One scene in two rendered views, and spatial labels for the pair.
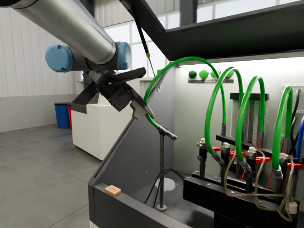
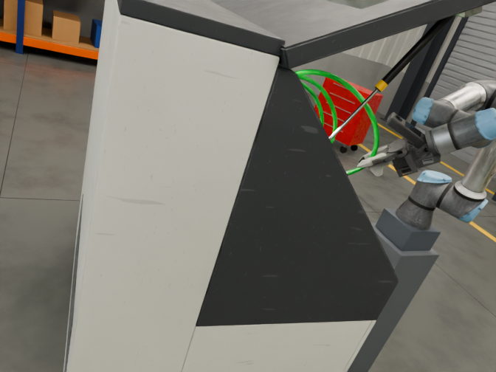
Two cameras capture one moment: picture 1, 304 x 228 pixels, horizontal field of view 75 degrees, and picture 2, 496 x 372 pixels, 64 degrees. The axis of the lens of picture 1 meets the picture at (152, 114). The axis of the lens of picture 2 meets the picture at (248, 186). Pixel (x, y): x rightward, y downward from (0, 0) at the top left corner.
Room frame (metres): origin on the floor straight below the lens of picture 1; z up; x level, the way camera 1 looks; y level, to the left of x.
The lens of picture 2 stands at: (1.84, 0.20, 1.55)
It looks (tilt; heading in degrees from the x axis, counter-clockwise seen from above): 25 degrees down; 205
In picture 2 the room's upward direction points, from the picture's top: 18 degrees clockwise
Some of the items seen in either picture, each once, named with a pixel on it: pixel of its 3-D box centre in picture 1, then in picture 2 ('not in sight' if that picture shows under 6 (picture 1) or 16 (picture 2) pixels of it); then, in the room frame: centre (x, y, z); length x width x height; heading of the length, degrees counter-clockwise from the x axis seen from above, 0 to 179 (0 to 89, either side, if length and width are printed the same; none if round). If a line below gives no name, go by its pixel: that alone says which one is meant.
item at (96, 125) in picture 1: (97, 102); not in sight; (3.90, 1.07, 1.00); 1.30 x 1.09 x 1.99; 42
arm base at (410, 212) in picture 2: not in sight; (417, 209); (0.07, 0.20, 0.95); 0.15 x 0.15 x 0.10
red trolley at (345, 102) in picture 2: not in sight; (342, 115); (-3.71, -1.28, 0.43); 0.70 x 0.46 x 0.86; 81
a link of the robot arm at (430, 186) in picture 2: not in sight; (432, 187); (0.07, 0.20, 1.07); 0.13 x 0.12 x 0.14; 80
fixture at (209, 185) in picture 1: (234, 209); not in sight; (0.62, -0.28, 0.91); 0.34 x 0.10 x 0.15; 50
